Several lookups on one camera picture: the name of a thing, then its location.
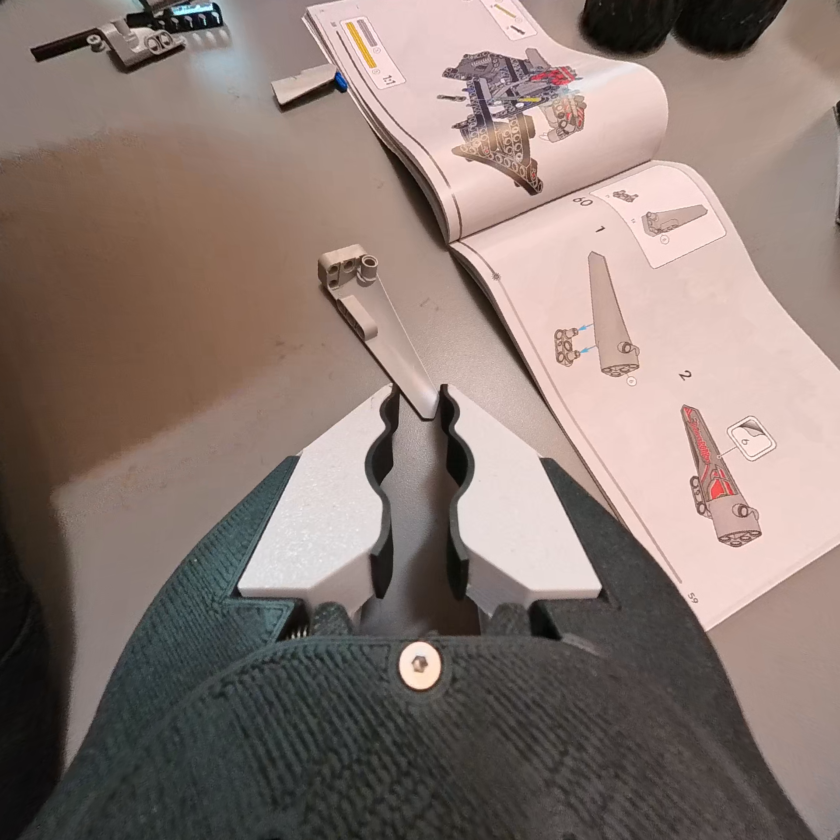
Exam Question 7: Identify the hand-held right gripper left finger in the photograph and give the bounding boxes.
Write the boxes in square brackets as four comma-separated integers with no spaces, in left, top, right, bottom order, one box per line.
[236,385,403,624]

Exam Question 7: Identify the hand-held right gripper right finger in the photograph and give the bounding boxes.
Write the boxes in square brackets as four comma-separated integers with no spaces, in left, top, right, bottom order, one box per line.
[437,385,606,634]

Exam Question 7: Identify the black toy axle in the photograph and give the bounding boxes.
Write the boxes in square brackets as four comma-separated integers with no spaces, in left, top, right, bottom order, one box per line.
[29,29,101,63]

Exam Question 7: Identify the grey toy wing panel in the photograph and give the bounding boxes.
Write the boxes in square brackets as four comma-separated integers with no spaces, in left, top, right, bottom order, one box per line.
[318,249,439,421]

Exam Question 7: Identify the grey toy connector brick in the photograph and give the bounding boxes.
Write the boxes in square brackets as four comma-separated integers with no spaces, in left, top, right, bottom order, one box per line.
[88,16,186,70]

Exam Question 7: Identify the small grey toy wedge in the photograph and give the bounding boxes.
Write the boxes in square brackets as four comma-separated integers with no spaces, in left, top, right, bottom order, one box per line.
[271,63,336,106]

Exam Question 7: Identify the black toy beam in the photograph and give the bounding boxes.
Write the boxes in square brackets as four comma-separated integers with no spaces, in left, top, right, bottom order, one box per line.
[128,2,224,34]

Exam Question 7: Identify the open instruction booklet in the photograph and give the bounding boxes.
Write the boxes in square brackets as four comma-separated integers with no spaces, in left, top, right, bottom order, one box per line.
[302,0,798,631]

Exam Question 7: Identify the grey desk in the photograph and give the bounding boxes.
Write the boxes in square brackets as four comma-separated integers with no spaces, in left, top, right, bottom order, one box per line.
[0,0,840,808]

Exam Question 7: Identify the black rubber toy tire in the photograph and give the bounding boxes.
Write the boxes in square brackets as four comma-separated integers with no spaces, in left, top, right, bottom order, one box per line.
[583,0,677,55]
[676,0,778,52]

